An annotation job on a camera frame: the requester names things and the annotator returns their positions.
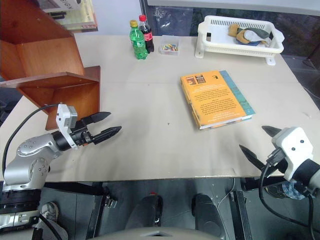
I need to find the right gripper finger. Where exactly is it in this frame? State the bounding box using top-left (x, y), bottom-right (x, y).
top-left (238, 144), bottom-right (266, 171)
top-left (261, 125), bottom-right (283, 138)

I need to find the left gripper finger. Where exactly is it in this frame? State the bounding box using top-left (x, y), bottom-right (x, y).
top-left (82, 111), bottom-right (112, 125)
top-left (90, 125), bottom-right (123, 146)

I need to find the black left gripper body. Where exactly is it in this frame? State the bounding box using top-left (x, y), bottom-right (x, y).
top-left (68, 119), bottom-right (97, 149)

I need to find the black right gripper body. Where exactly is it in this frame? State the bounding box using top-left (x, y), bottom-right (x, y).
top-left (261, 147), bottom-right (289, 177)

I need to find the orange paperback book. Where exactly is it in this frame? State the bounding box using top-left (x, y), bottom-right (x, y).
top-left (179, 69), bottom-right (257, 131)

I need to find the wooden bookshelf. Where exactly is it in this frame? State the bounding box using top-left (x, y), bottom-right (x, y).
top-left (0, 0), bottom-right (102, 131)

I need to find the cream yellow book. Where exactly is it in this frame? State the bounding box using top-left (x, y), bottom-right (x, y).
top-left (56, 0), bottom-right (99, 33)

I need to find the black and white book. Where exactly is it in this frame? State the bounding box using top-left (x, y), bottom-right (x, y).
top-left (39, 0), bottom-right (84, 13)

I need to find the blue plastic bag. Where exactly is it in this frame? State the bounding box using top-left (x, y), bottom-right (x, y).
top-left (281, 180), bottom-right (306, 200)

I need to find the black table leg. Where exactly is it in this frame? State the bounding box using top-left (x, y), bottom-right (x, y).
top-left (229, 190), bottom-right (253, 240)

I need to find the dark rounded robot foot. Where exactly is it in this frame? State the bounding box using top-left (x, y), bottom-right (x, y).
top-left (191, 193), bottom-right (226, 240)
top-left (124, 194), bottom-right (164, 231)

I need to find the white sneaker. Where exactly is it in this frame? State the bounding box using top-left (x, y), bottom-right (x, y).
top-left (40, 201), bottom-right (60, 223)

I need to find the green soda bottle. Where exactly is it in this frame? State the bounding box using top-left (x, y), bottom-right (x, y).
top-left (129, 19), bottom-right (149, 61)

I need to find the cola bottle red cap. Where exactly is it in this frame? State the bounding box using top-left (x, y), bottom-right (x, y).
top-left (138, 14), bottom-right (156, 54)

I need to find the clear box of coloured pieces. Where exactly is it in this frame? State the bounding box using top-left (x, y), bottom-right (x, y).
top-left (158, 34), bottom-right (182, 57)

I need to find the tan leather work glove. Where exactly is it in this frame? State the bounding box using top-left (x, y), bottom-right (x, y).
top-left (227, 23), bottom-right (251, 43)

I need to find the white plastic basket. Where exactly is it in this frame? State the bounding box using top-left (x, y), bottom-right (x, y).
top-left (194, 15), bottom-right (286, 67)

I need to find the grey robot torso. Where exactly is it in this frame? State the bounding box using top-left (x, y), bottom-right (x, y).
top-left (86, 225), bottom-right (222, 240)

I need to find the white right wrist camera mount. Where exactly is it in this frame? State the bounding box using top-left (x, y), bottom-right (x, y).
top-left (271, 126), bottom-right (315, 182)

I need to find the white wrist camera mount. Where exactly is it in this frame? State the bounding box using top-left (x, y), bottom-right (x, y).
top-left (55, 103), bottom-right (79, 151)
top-left (271, 126), bottom-right (315, 182)

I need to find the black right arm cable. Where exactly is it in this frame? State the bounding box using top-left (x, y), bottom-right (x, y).
top-left (258, 147), bottom-right (320, 240)

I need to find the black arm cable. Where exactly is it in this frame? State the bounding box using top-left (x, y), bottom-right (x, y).
top-left (1, 103), bottom-right (62, 181)
top-left (258, 147), bottom-right (320, 240)

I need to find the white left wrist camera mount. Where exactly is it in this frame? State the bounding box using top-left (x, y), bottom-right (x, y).
top-left (55, 103), bottom-right (79, 151)

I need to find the thin white cable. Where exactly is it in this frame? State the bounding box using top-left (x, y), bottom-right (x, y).
top-left (216, 176), bottom-right (237, 211)

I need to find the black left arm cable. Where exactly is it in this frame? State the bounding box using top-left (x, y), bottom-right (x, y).
top-left (1, 103), bottom-right (62, 181)

